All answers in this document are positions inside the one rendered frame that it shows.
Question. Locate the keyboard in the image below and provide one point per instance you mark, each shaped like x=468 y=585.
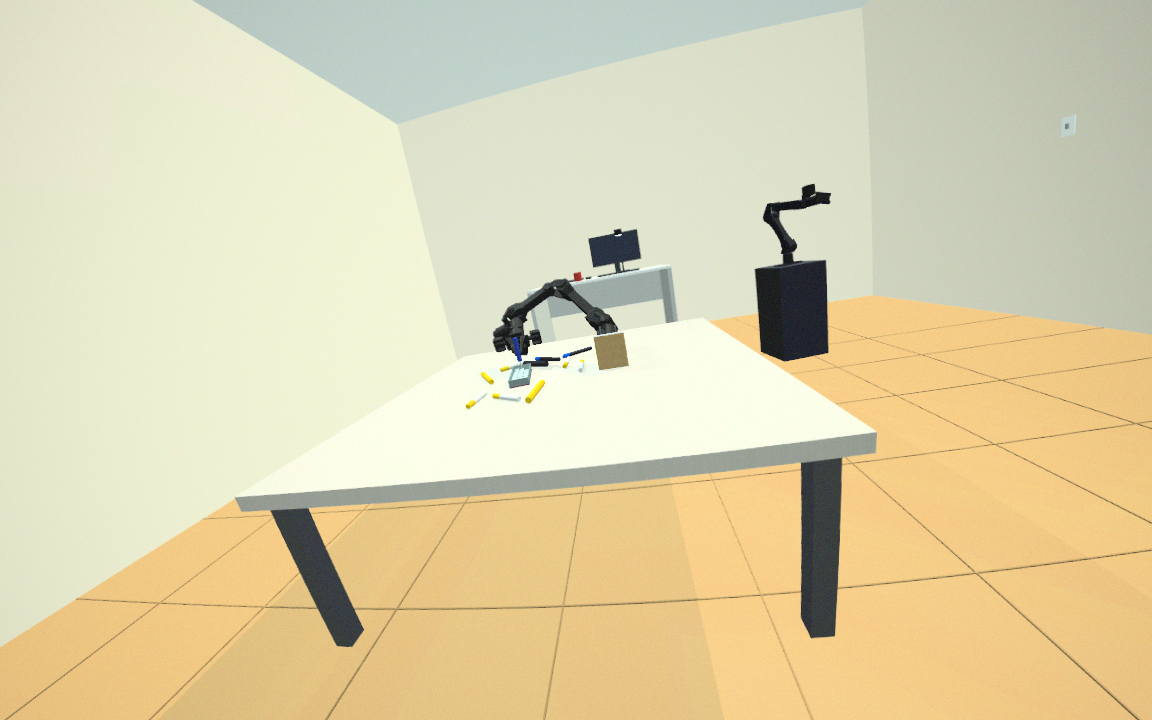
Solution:
x=520 y=376

